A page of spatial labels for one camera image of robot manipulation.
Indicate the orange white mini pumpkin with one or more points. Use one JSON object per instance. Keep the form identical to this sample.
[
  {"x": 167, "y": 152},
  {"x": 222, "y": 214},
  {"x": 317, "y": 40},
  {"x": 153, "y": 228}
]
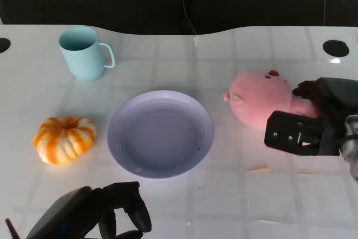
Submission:
[{"x": 64, "y": 141}]

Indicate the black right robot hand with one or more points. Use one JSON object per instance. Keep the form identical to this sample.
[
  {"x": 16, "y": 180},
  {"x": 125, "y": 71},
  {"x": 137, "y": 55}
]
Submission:
[{"x": 332, "y": 96}]

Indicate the lavender round plate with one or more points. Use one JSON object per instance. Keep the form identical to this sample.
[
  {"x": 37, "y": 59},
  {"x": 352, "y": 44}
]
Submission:
[{"x": 160, "y": 135}]

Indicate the black table grommet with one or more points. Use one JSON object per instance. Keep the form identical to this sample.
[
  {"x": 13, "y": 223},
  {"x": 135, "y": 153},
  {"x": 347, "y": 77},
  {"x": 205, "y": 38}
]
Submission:
[
  {"x": 3, "y": 45},
  {"x": 335, "y": 48}
]

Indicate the small yellow sliver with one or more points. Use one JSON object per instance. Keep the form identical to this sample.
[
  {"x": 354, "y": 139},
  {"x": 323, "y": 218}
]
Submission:
[{"x": 258, "y": 169}]

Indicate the pink plush doll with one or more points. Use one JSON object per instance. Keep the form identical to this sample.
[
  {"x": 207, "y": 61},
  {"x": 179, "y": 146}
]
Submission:
[{"x": 257, "y": 99}]

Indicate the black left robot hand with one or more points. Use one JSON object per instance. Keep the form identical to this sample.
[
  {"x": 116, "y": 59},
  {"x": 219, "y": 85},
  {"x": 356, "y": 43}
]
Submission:
[{"x": 70, "y": 213}]

